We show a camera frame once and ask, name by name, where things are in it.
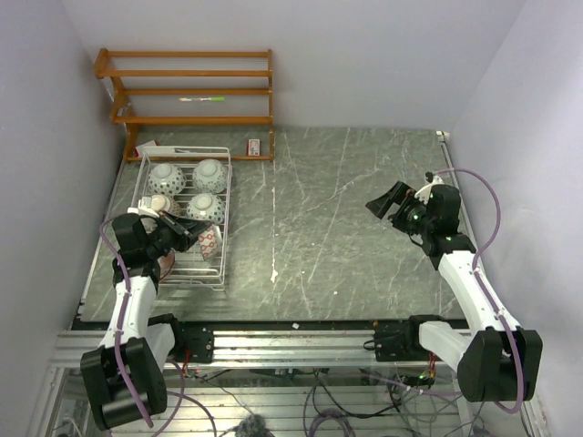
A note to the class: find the white petal pattern bowl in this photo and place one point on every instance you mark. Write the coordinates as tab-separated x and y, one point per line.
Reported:
210	176

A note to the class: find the green white pen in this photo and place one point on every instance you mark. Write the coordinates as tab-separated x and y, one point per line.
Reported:
202	99

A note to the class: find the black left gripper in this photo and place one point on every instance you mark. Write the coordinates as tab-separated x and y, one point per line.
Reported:
185	231

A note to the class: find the olive leaf pattern bowl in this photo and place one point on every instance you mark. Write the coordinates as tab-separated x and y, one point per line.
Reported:
166	179

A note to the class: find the white wire dish rack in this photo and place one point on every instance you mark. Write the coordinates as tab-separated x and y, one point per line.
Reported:
182	195

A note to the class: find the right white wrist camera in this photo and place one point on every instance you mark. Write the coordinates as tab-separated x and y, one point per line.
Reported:
424	193

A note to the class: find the blue floral pattern bowl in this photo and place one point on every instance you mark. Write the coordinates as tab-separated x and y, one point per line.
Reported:
207	207

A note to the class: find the blue triangle pattern bowl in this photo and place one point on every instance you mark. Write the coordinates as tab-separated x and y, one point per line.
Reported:
210	242

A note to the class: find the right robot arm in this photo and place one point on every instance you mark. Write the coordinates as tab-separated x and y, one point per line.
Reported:
500	360

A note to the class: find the aluminium mounting rail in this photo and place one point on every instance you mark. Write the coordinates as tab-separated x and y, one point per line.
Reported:
240	349

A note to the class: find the red white small box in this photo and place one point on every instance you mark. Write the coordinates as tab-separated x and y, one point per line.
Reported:
253	147

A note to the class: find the wooden shelf rack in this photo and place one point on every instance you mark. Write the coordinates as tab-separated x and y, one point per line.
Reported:
123	113

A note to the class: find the red patterned bowl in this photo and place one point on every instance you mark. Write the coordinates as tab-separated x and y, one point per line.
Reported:
166	263

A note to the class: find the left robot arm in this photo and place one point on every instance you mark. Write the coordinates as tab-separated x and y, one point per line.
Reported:
123	375

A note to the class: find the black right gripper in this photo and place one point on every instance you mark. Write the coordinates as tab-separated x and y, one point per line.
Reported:
399	192

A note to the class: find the brown geometric pattern bowl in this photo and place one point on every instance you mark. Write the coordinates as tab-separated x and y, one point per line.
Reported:
162	203

